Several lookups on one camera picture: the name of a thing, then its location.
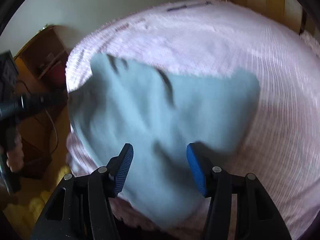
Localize wooden wardrobe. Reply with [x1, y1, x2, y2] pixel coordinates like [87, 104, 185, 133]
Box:
[262, 0, 316, 34]

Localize person's left hand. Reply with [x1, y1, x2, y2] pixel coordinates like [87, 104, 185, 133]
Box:
[5, 132, 25, 173]

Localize pink checkered bed sheet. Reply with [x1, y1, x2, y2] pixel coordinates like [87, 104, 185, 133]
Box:
[65, 0, 320, 240]

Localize dark red object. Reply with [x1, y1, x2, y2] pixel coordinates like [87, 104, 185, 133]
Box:
[50, 62, 67, 88]

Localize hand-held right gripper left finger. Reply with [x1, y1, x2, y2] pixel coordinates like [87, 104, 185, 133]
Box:
[31, 143, 134, 240]

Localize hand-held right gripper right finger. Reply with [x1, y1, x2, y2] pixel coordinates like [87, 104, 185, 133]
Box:
[186, 142, 292, 240]

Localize wooden nightstand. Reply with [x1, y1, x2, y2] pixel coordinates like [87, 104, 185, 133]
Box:
[14, 25, 73, 88]

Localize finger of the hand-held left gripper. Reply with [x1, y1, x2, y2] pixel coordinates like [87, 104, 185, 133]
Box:
[22, 92, 70, 114]

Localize black floor cable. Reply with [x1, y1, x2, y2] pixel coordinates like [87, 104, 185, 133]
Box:
[15, 80, 59, 157]

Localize teal pants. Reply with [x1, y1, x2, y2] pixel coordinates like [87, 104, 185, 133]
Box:
[67, 53, 262, 232]

